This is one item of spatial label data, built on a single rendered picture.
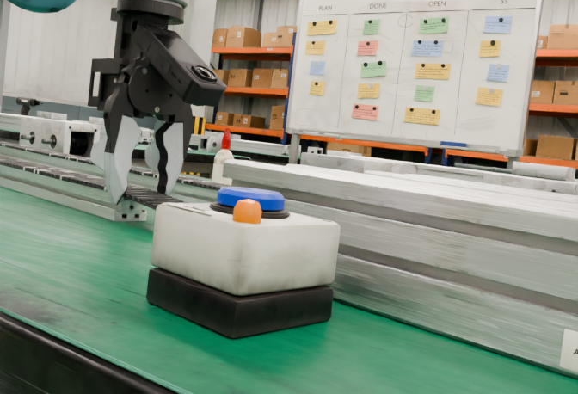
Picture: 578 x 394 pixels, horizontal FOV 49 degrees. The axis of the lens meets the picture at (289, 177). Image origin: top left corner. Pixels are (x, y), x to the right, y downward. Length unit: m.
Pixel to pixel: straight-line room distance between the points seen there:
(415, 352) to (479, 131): 3.20
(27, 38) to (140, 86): 12.53
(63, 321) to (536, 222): 0.25
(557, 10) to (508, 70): 8.17
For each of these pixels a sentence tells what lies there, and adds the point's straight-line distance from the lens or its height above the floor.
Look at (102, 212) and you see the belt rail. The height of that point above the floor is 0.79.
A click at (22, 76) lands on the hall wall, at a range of 13.13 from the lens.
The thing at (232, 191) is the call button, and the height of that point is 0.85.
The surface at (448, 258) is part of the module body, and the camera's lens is 0.39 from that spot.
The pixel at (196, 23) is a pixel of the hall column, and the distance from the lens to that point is 8.96.
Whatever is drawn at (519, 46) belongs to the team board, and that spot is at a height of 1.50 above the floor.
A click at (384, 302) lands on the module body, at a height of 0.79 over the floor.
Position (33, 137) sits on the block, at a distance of 1.63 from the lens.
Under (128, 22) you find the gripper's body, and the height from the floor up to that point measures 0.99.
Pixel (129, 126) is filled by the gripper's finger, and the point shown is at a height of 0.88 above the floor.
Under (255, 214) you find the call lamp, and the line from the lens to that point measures 0.33.
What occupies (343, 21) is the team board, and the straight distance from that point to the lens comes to 4.02.
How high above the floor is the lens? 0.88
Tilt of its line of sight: 3 degrees down
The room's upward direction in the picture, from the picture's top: 7 degrees clockwise
